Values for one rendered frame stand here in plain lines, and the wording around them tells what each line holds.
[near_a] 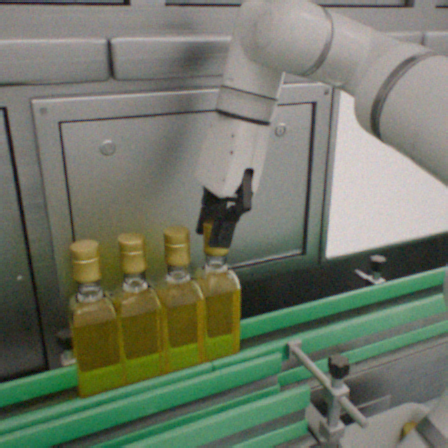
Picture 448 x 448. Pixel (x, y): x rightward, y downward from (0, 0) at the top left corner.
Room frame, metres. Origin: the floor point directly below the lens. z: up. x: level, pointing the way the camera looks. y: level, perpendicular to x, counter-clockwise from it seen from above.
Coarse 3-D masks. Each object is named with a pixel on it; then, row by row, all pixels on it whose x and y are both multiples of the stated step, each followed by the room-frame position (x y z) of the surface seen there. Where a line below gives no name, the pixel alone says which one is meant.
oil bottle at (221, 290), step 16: (208, 272) 0.60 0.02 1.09; (224, 272) 0.60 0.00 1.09; (208, 288) 0.58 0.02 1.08; (224, 288) 0.59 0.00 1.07; (240, 288) 0.60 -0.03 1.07; (208, 304) 0.58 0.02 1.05; (224, 304) 0.59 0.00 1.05; (240, 304) 0.60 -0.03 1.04; (208, 320) 0.58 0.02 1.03; (224, 320) 0.59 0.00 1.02; (240, 320) 0.60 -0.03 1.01; (208, 336) 0.58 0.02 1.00; (224, 336) 0.59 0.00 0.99; (208, 352) 0.58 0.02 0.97; (224, 352) 0.59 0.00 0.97
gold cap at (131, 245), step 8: (128, 232) 0.58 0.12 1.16; (136, 232) 0.58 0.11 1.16; (120, 240) 0.55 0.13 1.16; (128, 240) 0.55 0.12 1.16; (136, 240) 0.55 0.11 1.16; (144, 240) 0.56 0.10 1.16; (120, 248) 0.55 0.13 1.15; (128, 248) 0.55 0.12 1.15; (136, 248) 0.55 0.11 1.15; (144, 248) 0.56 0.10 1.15; (120, 256) 0.55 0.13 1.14; (128, 256) 0.55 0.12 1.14; (136, 256) 0.55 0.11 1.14; (144, 256) 0.56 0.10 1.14; (120, 264) 0.56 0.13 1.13; (128, 264) 0.55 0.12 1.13; (136, 264) 0.55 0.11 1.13; (144, 264) 0.56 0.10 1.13; (128, 272) 0.55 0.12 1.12; (136, 272) 0.55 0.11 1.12
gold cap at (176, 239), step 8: (168, 232) 0.58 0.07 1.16; (176, 232) 0.58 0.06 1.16; (184, 232) 0.58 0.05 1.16; (168, 240) 0.57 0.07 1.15; (176, 240) 0.57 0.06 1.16; (184, 240) 0.57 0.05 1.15; (168, 248) 0.57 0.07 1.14; (176, 248) 0.57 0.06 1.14; (184, 248) 0.57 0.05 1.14; (168, 256) 0.57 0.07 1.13; (176, 256) 0.57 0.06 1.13; (184, 256) 0.57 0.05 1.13; (168, 264) 0.57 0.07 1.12; (176, 264) 0.57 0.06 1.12; (184, 264) 0.57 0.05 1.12
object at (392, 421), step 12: (396, 408) 0.61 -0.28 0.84; (408, 408) 0.61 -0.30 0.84; (420, 408) 0.61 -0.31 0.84; (372, 420) 0.59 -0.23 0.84; (384, 420) 0.59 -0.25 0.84; (396, 420) 0.60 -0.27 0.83; (408, 420) 0.61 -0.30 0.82; (348, 432) 0.56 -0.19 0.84; (360, 432) 0.57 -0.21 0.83; (372, 432) 0.58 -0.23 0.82; (384, 432) 0.59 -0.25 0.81; (396, 432) 0.60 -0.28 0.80; (348, 444) 0.56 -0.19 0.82; (360, 444) 0.57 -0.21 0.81; (372, 444) 0.58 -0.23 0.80; (384, 444) 0.59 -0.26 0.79; (396, 444) 0.60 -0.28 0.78
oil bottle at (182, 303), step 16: (160, 288) 0.57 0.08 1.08; (176, 288) 0.56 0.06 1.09; (192, 288) 0.57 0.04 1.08; (176, 304) 0.55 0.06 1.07; (192, 304) 0.56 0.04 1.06; (176, 320) 0.55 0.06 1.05; (192, 320) 0.56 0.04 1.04; (176, 336) 0.55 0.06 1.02; (192, 336) 0.56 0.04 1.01; (176, 352) 0.55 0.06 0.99; (192, 352) 0.56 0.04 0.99; (176, 368) 0.55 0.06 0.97
